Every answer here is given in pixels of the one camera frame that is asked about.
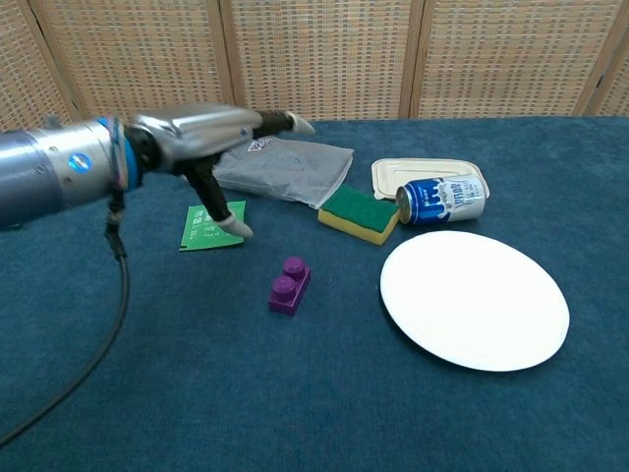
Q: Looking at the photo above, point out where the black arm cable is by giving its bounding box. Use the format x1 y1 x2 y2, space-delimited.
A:
0 186 132 446

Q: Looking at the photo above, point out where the green and yellow sponge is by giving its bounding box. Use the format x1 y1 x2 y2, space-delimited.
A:
316 184 402 247

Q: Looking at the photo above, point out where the blue and white drink can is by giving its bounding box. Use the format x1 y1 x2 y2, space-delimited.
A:
395 172 487 227

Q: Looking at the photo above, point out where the beige plastic tray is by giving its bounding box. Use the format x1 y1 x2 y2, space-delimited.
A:
371 157 491 201

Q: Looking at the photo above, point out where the white round paper plate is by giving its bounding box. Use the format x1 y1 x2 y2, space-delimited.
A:
379 230 571 373

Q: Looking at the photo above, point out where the green tea packet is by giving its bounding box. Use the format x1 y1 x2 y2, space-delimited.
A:
178 200 247 253

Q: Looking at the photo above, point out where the purple two-stud toy brick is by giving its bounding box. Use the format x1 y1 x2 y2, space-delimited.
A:
267 256 313 317

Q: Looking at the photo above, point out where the woven bamboo folding screen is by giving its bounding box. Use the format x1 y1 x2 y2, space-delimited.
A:
0 0 629 133

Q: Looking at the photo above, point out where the grey translucent zip bag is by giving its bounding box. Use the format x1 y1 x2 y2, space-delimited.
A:
213 136 355 210

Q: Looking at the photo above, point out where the blue carpet table cover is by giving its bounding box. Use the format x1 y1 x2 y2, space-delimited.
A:
0 115 629 472

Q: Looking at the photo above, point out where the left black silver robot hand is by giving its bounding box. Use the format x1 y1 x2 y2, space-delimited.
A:
122 102 315 239

